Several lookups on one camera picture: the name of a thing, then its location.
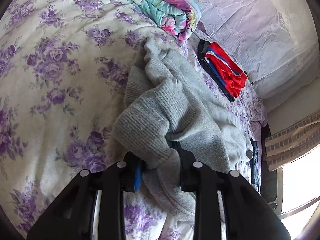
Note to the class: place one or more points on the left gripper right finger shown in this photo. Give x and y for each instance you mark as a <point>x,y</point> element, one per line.
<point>247,214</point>

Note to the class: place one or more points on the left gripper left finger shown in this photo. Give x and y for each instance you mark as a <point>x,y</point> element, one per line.
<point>91,206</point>

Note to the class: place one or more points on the grey sweatpants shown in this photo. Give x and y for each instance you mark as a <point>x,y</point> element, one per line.
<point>167,100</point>

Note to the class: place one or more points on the blue denim jeans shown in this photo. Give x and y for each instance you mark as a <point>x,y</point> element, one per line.
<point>255,177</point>

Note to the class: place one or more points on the beige checked curtain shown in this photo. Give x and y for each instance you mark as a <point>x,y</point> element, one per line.
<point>293,142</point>

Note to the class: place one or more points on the folded dark clothes stack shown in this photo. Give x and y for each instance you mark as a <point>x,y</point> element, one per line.
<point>201,50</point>

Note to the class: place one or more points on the folded red shorts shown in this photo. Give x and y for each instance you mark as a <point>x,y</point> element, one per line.
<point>232,77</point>

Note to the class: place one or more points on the purple floral bedspread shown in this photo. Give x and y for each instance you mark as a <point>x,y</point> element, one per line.
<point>64,66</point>

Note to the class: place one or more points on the white lace covered bedding pile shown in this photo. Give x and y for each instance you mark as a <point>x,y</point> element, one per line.
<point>275,41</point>

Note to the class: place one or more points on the folded floral teal blanket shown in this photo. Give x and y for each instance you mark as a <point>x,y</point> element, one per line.
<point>179,18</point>

